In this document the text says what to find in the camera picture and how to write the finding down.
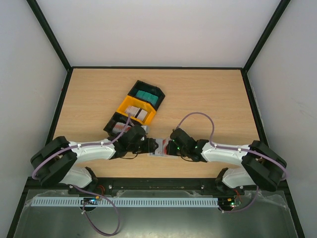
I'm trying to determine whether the beige card holder wallet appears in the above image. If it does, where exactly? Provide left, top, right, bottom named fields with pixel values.
left=148, top=138, right=180, bottom=157

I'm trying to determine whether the black bin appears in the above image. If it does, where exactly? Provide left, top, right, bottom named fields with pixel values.
left=128, top=80, right=165, bottom=111
left=104, top=112, right=150, bottom=136

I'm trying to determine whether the yellow bin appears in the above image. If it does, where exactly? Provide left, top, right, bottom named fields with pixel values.
left=116, top=96, right=156, bottom=125

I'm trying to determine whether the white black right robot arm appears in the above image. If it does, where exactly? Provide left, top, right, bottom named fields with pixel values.
left=166, top=139, right=287, bottom=194

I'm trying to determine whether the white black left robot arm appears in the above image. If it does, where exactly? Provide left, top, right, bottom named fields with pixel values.
left=30, top=125, right=159, bottom=188

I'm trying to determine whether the red white card stack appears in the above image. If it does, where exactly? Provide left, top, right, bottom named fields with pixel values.
left=111, top=122, right=131, bottom=134

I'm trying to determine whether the white pink card stack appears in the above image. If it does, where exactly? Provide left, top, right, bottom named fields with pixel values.
left=125, top=106, right=148, bottom=120

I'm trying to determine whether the green card stack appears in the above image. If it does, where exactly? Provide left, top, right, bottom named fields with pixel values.
left=136, top=90, right=159, bottom=106

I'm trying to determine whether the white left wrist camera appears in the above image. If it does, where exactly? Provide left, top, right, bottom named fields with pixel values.
left=141, top=125, right=150, bottom=134

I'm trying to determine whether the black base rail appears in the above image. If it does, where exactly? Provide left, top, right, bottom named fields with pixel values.
left=24, top=176, right=288, bottom=196

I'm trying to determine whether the grey slotted cable duct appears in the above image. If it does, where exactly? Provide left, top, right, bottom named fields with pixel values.
left=31, top=197, right=218, bottom=208

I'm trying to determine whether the black enclosure frame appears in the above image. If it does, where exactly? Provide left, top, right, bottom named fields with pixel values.
left=5, top=0, right=306, bottom=238

